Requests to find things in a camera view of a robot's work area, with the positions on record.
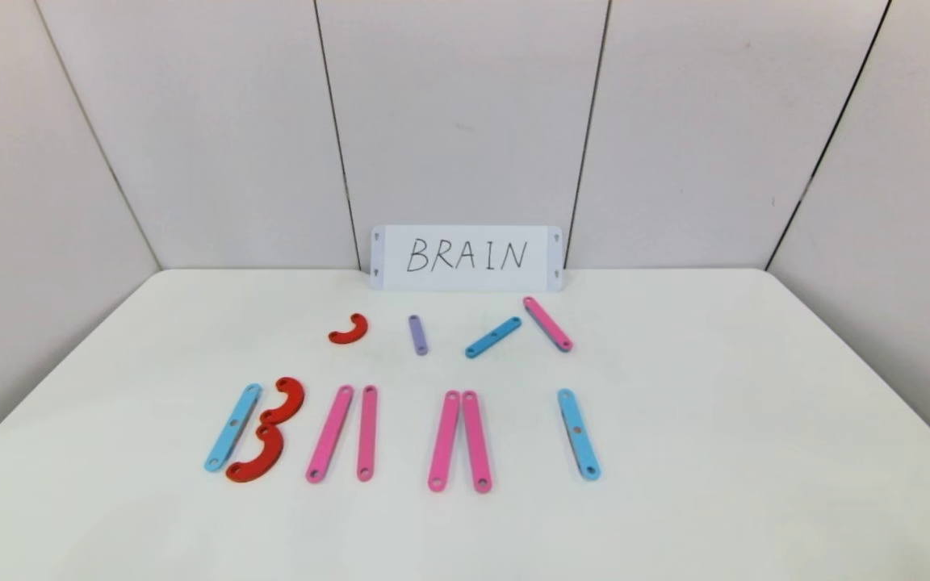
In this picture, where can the short purple bar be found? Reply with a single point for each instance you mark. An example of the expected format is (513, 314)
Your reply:
(418, 335)

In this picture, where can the small red curved piece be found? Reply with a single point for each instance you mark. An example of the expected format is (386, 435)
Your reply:
(352, 336)

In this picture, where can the long pink bar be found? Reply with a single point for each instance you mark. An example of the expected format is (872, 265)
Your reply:
(443, 442)
(366, 434)
(329, 434)
(476, 442)

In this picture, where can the white BRAIN sign card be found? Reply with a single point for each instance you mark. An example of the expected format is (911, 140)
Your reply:
(433, 278)

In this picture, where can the short blue bar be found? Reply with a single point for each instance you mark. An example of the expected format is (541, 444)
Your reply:
(493, 337)

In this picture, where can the pink bar with grey underside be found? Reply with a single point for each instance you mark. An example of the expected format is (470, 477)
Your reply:
(547, 323)

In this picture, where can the long blue bar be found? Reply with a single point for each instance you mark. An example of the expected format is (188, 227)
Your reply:
(579, 434)
(232, 428)

